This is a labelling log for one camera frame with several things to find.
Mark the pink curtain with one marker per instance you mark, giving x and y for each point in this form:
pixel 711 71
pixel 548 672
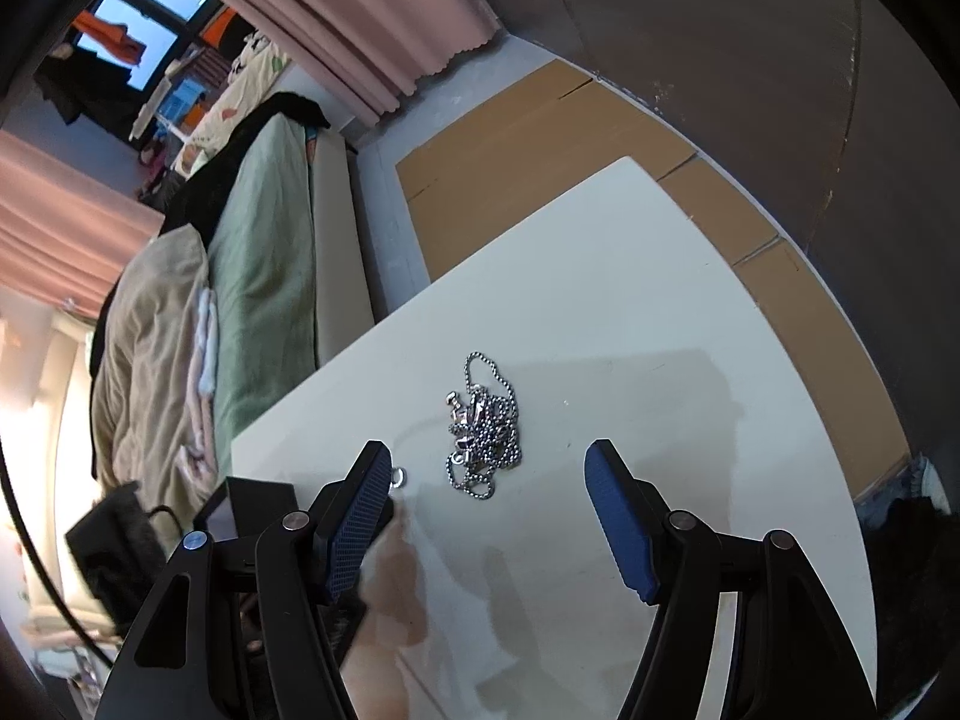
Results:
pixel 60 225
pixel 337 7

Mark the window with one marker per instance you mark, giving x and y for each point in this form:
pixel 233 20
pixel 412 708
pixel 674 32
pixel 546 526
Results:
pixel 150 22

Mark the pale pink fleece cloth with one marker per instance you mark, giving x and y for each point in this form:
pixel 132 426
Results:
pixel 202 345

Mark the patterned cream bedding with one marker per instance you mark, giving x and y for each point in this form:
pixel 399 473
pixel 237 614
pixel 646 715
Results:
pixel 240 90

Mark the black cloth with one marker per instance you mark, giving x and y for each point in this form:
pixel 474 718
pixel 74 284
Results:
pixel 217 172

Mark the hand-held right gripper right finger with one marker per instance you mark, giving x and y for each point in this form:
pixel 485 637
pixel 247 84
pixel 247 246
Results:
pixel 619 525

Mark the black hanging clothes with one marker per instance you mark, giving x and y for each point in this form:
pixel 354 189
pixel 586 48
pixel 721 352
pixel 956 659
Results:
pixel 64 82

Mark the flat cardboard sheet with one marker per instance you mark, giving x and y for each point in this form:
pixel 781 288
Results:
pixel 525 157

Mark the beige blanket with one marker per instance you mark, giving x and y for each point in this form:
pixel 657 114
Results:
pixel 150 345

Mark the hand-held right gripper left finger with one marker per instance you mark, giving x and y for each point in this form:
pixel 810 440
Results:
pixel 352 532

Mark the black jewelry box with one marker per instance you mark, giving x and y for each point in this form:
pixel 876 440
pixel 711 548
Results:
pixel 255 499

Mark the orange hanging garment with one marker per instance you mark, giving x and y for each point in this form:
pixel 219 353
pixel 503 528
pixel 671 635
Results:
pixel 112 37

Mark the orange and black cushion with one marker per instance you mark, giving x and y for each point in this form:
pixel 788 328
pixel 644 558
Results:
pixel 223 24

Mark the bed with green sheet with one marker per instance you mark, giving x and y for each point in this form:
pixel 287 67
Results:
pixel 262 255

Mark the white rack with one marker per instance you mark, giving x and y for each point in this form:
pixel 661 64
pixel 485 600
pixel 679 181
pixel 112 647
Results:
pixel 176 101

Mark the dark cloth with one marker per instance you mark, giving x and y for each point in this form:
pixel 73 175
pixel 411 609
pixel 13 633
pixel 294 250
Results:
pixel 907 577

